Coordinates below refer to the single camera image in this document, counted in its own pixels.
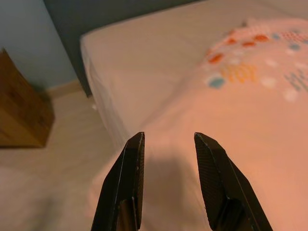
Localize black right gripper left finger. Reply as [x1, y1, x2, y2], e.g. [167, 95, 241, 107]
[90, 131, 146, 231]

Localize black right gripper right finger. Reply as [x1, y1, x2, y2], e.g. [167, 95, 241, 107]
[193, 131, 274, 231]

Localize pink dotted pillow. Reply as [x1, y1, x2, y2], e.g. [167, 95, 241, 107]
[88, 18, 308, 231]

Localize brown cardboard box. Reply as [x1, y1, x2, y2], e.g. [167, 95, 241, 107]
[0, 48, 55, 149]

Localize beige sheeted bed mattress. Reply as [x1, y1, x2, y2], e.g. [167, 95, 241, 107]
[79, 0, 308, 135]

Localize dark green padded headboard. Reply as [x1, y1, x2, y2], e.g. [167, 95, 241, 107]
[43, 0, 210, 98]

